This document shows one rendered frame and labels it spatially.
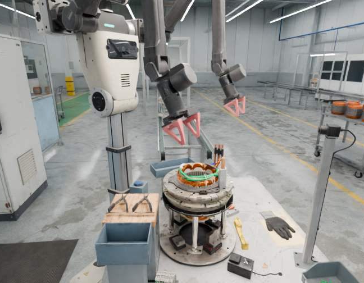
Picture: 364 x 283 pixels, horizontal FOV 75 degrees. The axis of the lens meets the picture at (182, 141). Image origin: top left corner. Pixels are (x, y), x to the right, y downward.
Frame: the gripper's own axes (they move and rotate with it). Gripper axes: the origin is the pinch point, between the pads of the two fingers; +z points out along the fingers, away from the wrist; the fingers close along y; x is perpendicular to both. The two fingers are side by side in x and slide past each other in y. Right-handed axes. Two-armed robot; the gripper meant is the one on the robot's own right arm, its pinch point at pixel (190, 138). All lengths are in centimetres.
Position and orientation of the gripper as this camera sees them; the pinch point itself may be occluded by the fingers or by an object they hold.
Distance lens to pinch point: 75.7
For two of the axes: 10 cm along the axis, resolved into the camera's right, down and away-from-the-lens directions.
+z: 4.2, 9.1, 0.2
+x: -7.4, 3.3, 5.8
